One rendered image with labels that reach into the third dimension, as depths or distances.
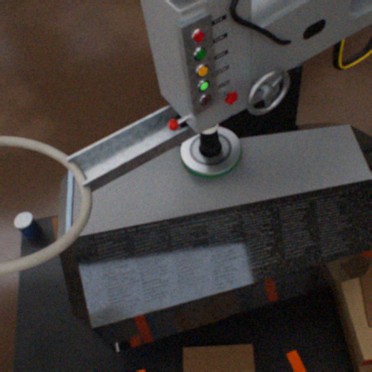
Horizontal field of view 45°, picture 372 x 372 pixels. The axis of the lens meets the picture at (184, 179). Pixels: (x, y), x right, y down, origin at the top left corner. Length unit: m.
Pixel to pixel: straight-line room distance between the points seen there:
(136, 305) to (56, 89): 2.09
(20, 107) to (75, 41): 0.74
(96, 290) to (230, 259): 0.47
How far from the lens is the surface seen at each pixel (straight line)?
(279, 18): 1.27
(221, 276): 1.59
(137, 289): 1.60
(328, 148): 1.68
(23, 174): 2.95
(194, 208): 1.52
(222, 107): 1.30
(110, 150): 1.40
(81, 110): 3.15
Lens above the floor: 2.13
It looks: 55 degrees down
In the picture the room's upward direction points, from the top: 12 degrees counter-clockwise
